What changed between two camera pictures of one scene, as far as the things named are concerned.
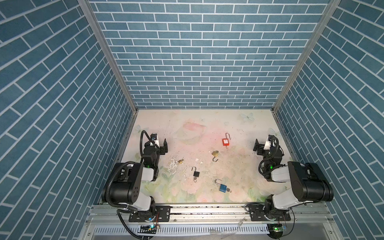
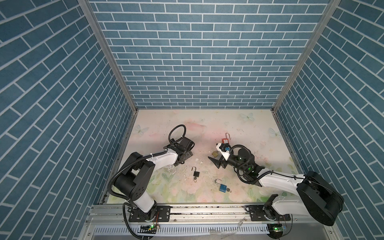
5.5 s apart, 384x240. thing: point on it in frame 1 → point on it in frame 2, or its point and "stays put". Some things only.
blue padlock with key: x=223 y=188 stays put
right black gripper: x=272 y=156 → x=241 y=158
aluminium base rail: x=210 y=222 stays put
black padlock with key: x=196 y=174 stays put
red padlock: x=225 y=141 stays put
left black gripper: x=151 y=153 → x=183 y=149
